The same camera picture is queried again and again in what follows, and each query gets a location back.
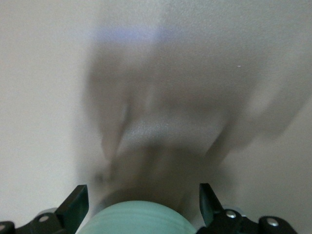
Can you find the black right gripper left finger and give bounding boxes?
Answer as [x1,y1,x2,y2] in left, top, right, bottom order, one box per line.
[0,184,89,234]

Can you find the brown table cloth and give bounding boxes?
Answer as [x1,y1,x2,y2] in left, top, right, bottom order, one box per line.
[0,0,312,234]

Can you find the light green bowl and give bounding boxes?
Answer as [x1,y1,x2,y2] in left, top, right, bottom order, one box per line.
[78,200,195,234]

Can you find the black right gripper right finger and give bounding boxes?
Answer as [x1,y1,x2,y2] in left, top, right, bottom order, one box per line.
[197,182,299,234]

